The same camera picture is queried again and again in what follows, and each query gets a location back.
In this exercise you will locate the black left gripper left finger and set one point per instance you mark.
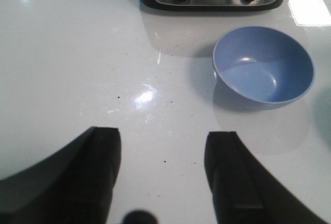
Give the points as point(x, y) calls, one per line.
point(74, 185)

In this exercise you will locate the blue bowl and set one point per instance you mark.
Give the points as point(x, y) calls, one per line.
point(262, 68)

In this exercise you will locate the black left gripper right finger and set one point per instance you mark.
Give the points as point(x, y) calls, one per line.
point(243, 190)

